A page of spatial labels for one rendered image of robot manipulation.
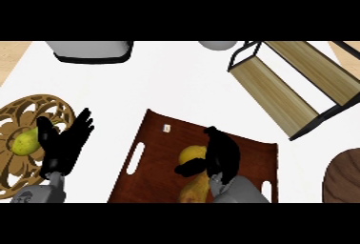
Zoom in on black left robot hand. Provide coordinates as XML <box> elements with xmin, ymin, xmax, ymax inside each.
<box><xmin>35</xmin><ymin>107</ymin><xmax>95</xmax><ymax>181</ymax></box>

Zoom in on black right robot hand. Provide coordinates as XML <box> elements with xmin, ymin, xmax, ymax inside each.
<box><xmin>172</xmin><ymin>126</ymin><xmax>241</xmax><ymax>186</ymax></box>

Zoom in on brown wooden tray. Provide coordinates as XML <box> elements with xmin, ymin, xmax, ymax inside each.
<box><xmin>106</xmin><ymin>108</ymin><xmax>280</xmax><ymax>204</ymax></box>

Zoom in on wooden tiered shelf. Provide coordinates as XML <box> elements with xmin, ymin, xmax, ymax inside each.
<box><xmin>225</xmin><ymin>40</ymin><xmax>360</xmax><ymax>142</ymax></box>

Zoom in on green pear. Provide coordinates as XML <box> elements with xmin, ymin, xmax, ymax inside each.
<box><xmin>11</xmin><ymin>126</ymin><xmax>44</xmax><ymax>156</ymax></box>

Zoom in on brown pear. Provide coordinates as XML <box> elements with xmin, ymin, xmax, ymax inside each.
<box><xmin>176</xmin><ymin>173</ymin><xmax>212</xmax><ymax>204</ymax></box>

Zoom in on dark wooden round board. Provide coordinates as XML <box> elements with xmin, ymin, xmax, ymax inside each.
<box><xmin>321</xmin><ymin>147</ymin><xmax>360</xmax><ymax>204</ymax></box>

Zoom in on grey appliance with black base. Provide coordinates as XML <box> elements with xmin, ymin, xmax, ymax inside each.
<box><xmin>44</xmin><ymin>40</ymin><xmax>135</xmax><ymax>65</ymax></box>

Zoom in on grey round bowl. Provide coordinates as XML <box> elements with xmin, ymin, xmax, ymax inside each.
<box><xmin>196</xmin><ymin>40</ymin><xmax>238</xmax><ymax>51</ymax></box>

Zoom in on golden ornate wire basket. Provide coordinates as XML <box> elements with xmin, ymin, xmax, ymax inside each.
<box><xmin>0</xmin><ymin>93</ymin><xmax>76</xmax><ymax>200</ymax></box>

